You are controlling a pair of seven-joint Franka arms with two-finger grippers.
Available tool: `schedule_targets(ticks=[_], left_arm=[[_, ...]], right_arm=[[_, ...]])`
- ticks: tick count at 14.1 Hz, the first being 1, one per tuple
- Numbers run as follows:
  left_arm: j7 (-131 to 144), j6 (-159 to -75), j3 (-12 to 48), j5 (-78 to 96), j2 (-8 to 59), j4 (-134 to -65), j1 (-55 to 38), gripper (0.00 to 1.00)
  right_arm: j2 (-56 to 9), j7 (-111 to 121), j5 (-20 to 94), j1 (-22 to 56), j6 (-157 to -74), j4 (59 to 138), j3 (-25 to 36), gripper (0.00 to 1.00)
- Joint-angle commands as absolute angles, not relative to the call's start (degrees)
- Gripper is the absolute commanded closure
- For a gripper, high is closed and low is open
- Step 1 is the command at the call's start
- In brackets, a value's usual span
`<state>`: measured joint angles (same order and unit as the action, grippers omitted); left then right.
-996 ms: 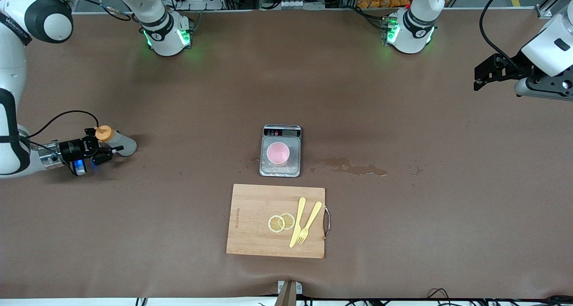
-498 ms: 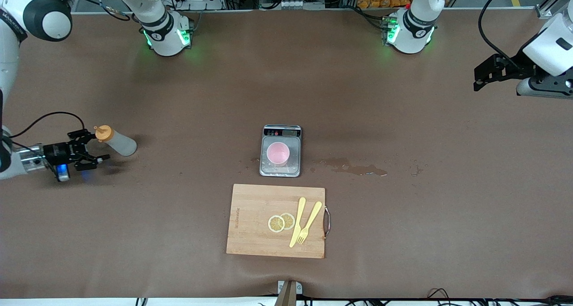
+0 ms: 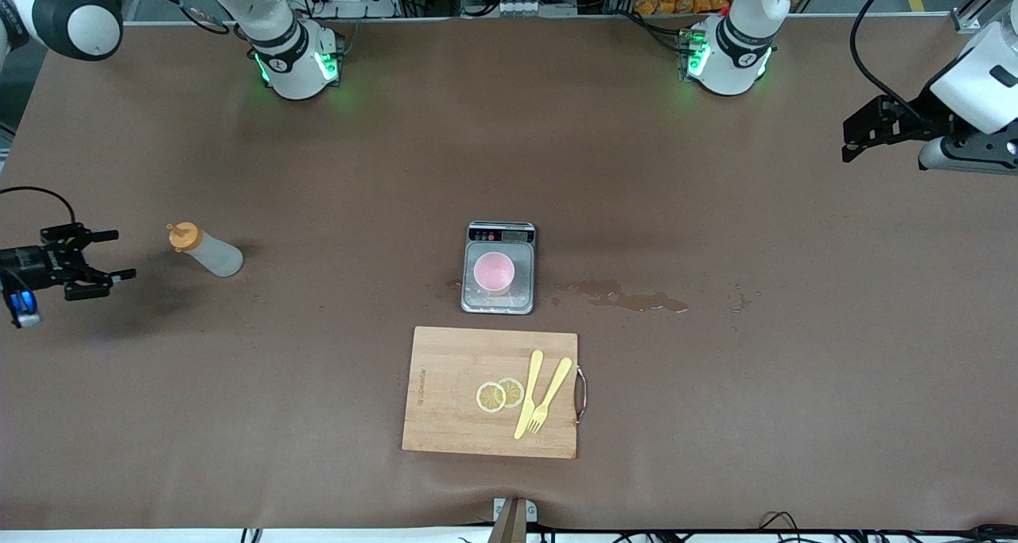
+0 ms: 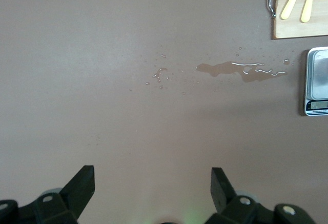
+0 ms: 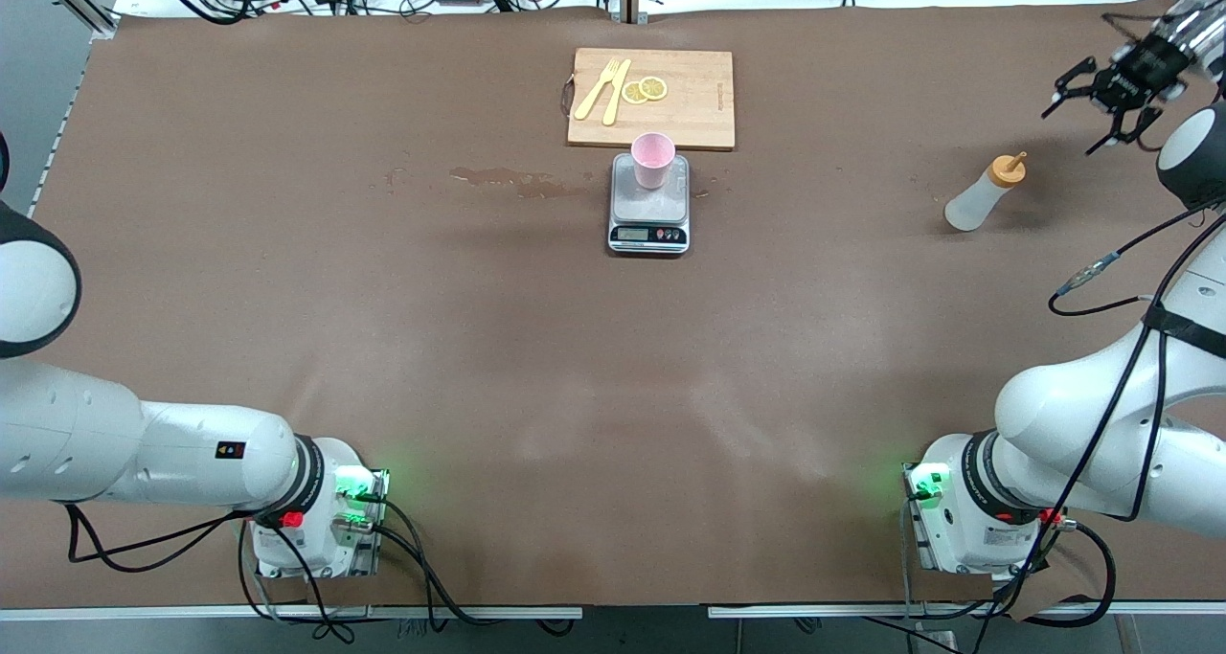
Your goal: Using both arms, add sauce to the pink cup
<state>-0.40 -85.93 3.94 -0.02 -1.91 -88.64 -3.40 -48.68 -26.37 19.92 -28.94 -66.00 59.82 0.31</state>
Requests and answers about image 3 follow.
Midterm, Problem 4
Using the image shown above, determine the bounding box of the orange-capped translucent sauce bottle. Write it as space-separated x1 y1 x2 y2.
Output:
167 222 244 278

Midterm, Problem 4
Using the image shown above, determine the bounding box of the pink plastic cup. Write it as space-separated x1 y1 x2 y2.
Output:
473 251 515 296

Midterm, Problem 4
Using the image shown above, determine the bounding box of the brown liquid spill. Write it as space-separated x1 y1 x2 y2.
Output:
557 279 691 315

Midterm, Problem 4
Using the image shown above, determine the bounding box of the silver digital kitchen scale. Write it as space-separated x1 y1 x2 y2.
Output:
460 221 537 316

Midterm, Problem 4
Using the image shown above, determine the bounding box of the wooden cutting board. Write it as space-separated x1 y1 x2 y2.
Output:
402 326 589 460

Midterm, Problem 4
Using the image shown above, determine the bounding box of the yellow plastic fork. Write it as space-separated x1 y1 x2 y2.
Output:
526 357 573 434

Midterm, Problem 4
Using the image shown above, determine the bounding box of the yellow plastic knife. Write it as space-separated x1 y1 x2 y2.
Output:
514 350 545 440

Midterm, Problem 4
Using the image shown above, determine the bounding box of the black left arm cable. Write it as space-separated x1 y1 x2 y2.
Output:
849 0 927 113

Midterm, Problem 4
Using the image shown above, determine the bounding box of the aluminium frame profile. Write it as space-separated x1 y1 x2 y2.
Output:
950 0 1018 33

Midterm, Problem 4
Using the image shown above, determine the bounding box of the black cable bundle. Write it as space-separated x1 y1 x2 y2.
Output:
756 511 1018 543

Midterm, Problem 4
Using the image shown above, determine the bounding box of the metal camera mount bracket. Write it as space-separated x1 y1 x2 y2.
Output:
487 497 539 543

